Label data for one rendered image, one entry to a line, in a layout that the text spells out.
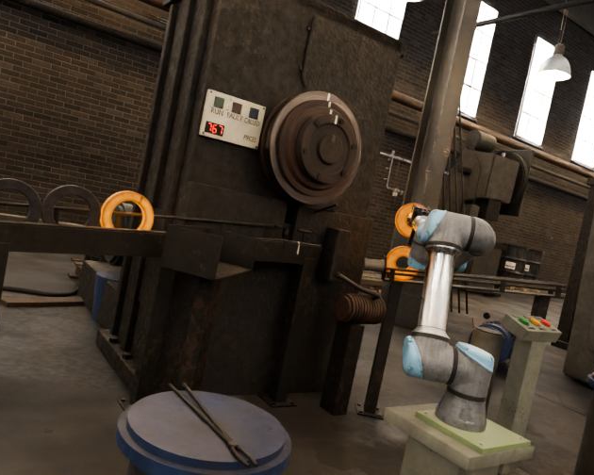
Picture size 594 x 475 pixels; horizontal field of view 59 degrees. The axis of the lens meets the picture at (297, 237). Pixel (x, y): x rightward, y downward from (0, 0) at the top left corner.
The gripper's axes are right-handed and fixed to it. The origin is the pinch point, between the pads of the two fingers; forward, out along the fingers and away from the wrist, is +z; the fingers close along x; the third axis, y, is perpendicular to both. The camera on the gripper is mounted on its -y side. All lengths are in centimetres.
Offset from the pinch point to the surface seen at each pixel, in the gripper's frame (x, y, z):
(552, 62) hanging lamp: -346, 149, 841
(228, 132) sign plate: 84, 23, -18
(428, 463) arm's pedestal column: -3, -49, -100
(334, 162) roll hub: 40.2, 18.9, -15.5
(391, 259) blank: 5.4, -20.5, -4.7
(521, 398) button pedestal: -48, -49, -51
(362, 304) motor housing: 15.6, -38.0, -21.1
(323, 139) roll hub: 46, 28, -18
